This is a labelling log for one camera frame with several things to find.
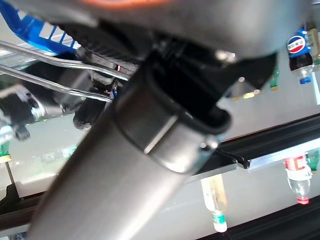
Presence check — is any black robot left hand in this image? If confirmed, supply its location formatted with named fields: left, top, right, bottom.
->
left=26, top=0, right=313, bottom=240

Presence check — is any blue plastic shopping basket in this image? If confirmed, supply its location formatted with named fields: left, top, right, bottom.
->
left=0, top=0, right=132, bottom=104

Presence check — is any Pepsi bottle round logo label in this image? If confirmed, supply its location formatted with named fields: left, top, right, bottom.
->
left=285, top=26, right=315, bottom=85

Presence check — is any black metal shelf board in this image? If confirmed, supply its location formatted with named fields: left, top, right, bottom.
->
left=0, top=114, right=320, bottom=226
left=197, top=206, right=320, bottom=240

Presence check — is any yellow tea bottle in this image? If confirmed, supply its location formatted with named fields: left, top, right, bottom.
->
left=200, top=174, right=229, bottom=233

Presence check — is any water bottle wide red label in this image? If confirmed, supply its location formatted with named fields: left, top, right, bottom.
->
left=283, top=154, right=314, bottom=206

